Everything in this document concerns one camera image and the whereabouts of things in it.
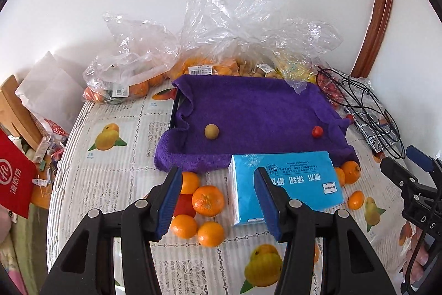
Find small smooth orange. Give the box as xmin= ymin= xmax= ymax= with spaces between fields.
xmin=181 ymin=171 xmax=200 ymax=195

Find textured orange mandarin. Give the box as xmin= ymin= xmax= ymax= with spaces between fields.
xmin=192 ymin=185 xmax=225 ymax=217

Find green-brown round fruit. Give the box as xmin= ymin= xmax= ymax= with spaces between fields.
xmin=204 ymin=124 xmax=220 ymax=140

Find small red tomato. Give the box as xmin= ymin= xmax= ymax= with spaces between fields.
xmin=312 ymin=126 xmax=324 ymax=139

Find large orange mandarin with stem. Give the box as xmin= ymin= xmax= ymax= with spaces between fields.
xmin=314 ymin=243 xmax=321 ymax=263

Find right hand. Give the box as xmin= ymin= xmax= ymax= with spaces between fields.
xmin=402 ymin=228 xmax=428 ymax=284

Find patterned grey pouch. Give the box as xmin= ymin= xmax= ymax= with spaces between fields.
xmin=343 ymin=105 xmax=400 ymax=153

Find blue tissue pack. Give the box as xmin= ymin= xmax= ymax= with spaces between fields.
xmin=227 ymin=151 xmax=344 ymax=225

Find black tray under towel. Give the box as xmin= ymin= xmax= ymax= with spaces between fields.
xmin=169 ymin=88 xmax=182 ymax=129

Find purple towel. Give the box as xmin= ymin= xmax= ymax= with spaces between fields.
xmin=154 ymin=75 xmax=358 ymax=173

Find red paper bag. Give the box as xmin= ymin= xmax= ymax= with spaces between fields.
xmin=0 ymin=130 xmax=38 ymax=219

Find clear bag of mandarins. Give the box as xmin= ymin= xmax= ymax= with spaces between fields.
xmin=82 ymin=12 xmax=180 ymax=105

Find white paper bag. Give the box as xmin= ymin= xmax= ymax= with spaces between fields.
xmin=15 ymin=52 xmax=83 ymax=135

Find wooden chair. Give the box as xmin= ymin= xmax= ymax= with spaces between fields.
xmin=0 ymin=75 xmax=43 ymax=150

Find clear plastic bag of fruit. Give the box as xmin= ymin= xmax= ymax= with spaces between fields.
xmin=169 ymin=0 xmax=342 ymax=93

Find black cable bundle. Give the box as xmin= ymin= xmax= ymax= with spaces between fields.
xmin=315 ymin=66 xmax=407 ymax=160

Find brown wooden door frame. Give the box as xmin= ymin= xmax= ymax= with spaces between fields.
xmin=351 ymin=0 xmax=394 ymax=78

